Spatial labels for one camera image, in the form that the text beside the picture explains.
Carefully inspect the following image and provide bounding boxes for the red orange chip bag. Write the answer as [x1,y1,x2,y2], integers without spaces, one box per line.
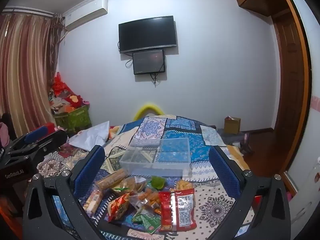
[107,192,130,223]

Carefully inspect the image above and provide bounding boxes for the yellow stick snack pack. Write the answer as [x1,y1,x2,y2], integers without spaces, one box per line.
[82,189,104,214]

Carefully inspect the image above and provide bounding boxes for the narrow red snack packet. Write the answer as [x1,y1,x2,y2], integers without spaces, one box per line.
[158,191,175,232]

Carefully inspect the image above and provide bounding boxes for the yellow foam tube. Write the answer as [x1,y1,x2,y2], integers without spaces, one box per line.
[134,102,164,120]

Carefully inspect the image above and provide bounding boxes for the white curtain rail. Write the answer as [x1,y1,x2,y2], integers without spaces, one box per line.
[2,6,55,18]

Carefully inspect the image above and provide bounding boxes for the green jelly cup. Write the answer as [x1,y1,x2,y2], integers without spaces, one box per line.
[150,176,165,190]

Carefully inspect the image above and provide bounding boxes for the green storage basket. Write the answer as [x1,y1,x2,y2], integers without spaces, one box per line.
[54,105,92,133]

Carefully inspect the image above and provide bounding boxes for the brown cardboard box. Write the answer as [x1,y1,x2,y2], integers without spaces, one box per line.
[224,116,241,134]

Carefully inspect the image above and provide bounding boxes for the white air conditioner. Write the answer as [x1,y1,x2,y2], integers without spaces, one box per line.
[62,0,108,32]

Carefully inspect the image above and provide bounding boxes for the wooden door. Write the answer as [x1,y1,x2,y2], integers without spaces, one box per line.
[271,11,312,172]

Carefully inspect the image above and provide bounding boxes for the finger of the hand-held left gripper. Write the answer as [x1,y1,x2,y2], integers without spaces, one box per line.
[8,125,50,150]
[29,131,69,165]

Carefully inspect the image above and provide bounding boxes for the white plastic bag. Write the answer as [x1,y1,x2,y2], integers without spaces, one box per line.
[68,121,110,152]

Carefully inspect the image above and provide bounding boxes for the tan biscuit roll pack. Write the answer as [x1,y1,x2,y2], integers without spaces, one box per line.
[96,168,129,190]

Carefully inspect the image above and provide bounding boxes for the striped curtain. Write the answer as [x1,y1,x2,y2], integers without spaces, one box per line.
[0,12,63,130]

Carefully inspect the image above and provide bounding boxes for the green basket with clutter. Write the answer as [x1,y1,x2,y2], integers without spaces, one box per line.
[49,72,90,117]

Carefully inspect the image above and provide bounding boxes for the black wall television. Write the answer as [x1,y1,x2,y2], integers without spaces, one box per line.
[118,15,178,54]

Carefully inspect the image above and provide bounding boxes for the red snack packet white label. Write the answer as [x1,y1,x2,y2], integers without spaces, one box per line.
[172,189,198,230]

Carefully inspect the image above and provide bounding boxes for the green candy packet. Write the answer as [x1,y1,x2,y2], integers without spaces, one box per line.
[131,211,150,225]
[142,216,162,233]

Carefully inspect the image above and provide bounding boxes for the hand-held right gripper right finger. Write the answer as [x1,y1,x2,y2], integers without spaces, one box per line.
[208,145,292,240]

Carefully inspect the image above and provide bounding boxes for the clear plastic storage box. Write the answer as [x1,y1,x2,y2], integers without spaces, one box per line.
[119,137,193,178]

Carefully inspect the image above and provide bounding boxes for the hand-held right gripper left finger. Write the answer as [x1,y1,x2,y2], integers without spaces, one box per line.
[22,144,106,240]

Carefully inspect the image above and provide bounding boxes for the cookie bag with green tie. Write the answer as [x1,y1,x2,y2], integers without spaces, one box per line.
[110,176,148,195]

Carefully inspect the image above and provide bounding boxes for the clear bag of orange snacks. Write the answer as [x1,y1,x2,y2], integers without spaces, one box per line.
[129,189,162,214]

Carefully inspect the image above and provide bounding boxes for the small black monitor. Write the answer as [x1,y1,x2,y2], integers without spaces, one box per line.
[132,49,166,75]

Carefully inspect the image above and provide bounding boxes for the grey cloth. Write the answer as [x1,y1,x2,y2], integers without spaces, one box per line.
[216,127,248,146]

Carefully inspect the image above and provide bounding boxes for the yellow puffed snack pack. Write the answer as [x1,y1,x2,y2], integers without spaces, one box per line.
[175,179,195,192]

